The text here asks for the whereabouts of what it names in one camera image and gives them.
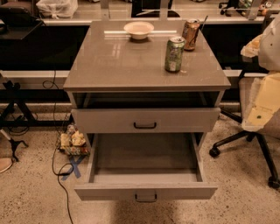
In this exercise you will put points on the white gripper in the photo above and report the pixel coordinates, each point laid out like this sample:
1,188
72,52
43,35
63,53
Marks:
270,48

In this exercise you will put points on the green soda can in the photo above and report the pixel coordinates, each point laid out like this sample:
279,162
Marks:
174,54

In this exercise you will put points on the grey drawer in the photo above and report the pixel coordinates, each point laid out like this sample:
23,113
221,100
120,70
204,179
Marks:
145,167
145,120

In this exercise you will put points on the colourful snack bag pile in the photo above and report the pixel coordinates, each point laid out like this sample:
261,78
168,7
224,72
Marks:
73,142

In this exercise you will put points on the white ceramic bowl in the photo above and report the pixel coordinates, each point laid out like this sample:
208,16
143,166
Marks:
139,30

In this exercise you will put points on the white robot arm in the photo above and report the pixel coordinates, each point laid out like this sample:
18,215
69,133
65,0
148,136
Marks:
266,47

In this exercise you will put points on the orange soda can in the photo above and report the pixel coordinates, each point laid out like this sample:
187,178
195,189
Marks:
190,33

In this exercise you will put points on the black side table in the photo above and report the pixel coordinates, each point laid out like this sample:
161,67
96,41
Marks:
18,23

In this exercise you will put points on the white plastic bag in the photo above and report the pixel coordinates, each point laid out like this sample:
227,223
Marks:
57,8

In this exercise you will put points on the black tripod stand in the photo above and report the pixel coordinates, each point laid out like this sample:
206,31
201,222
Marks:
15,98

